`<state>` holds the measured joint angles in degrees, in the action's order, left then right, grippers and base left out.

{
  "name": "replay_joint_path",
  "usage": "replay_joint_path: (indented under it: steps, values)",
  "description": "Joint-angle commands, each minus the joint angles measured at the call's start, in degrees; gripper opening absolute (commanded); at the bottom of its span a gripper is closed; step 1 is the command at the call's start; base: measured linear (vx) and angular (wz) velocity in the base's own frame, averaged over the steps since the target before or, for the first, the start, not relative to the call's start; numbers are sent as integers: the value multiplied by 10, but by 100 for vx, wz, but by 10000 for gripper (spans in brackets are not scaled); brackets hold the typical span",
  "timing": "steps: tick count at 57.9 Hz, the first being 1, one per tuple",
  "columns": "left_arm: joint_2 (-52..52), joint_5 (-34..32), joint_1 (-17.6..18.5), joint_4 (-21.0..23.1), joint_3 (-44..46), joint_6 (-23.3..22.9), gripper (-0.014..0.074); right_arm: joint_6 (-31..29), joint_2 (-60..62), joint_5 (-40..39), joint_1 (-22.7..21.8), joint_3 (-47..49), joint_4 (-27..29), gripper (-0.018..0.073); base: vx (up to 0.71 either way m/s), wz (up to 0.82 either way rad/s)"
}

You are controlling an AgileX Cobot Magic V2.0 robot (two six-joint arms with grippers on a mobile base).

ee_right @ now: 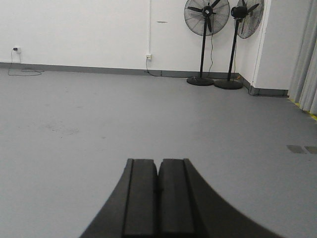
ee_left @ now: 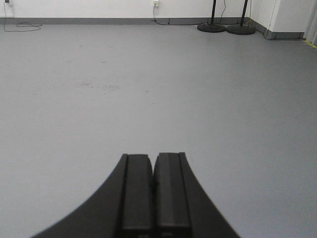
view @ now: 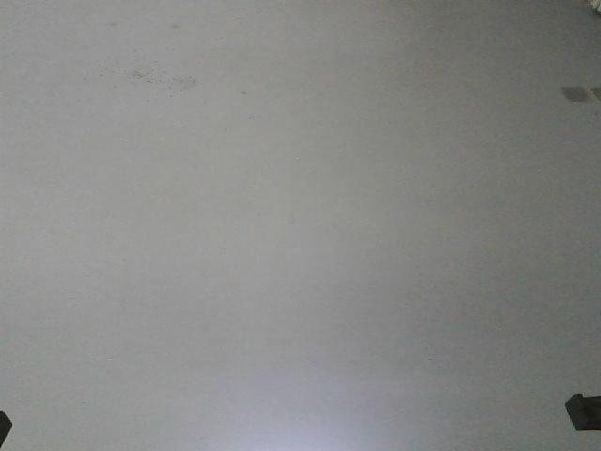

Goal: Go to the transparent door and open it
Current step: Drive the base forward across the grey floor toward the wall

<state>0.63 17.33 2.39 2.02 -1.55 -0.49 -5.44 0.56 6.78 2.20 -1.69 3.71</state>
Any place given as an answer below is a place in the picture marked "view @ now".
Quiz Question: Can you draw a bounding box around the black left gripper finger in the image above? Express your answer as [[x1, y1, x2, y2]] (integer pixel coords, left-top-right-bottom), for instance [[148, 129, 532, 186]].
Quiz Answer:
[[0, 411, 12, 440]]

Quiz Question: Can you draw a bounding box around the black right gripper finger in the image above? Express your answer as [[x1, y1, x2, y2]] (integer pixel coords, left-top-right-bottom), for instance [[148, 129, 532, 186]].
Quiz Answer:
[[564, 394, 601, 429]]

